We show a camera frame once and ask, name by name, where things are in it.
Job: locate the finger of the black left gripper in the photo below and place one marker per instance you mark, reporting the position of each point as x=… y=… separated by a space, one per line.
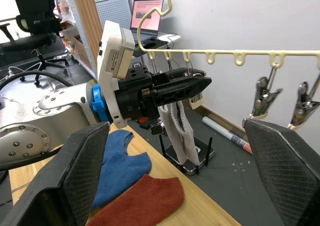
x=180 y=91
x=180 y=73

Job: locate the wooden wall baseboard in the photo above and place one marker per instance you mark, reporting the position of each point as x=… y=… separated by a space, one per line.
x=225 y=118

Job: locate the blue sock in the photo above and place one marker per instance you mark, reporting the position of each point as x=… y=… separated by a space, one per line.
x=115 y=143
x=120 y=176

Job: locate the wooden panel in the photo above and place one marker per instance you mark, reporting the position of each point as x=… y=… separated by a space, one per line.
x=85 y=16

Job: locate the metal clip with cream tips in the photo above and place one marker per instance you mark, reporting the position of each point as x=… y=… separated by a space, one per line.
x=262 y=98
x=196 y=102
x=303 y=103

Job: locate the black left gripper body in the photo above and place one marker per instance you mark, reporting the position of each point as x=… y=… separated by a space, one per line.
x=132 y=91

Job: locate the white pegboard shelf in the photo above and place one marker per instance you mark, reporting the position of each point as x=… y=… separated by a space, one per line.
x=112 y=9

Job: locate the cream plastic clip hanger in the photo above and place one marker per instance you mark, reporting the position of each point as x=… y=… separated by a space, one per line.
x=225 y=52

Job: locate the white tube with red band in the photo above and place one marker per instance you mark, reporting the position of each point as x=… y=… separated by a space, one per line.
x=225 y=133

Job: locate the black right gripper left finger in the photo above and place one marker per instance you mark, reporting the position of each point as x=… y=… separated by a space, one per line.
x=62 y=181

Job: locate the black router with antennas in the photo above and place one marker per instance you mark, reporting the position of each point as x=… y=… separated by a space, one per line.
x=205 y=151

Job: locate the black office chair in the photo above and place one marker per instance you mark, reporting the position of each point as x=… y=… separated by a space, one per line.
x=32 y=39

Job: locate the open laptop with pink screen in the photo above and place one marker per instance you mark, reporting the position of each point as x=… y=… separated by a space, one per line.
x=147 y=14

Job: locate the rust red sock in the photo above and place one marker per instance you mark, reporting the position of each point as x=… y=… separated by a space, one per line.
x=145 y=201

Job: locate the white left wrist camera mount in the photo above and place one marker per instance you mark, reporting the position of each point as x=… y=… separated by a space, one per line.
x=112 y=49

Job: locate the cardboard box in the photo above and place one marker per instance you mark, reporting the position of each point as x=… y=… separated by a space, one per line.
x=81 y=51

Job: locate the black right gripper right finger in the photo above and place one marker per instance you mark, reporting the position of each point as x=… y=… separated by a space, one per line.
x=287 y=173

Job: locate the small black box device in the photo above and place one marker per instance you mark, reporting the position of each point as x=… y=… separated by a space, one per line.
x=156 y=129

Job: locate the grey sock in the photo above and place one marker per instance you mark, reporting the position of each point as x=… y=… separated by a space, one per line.
x=188 y=136

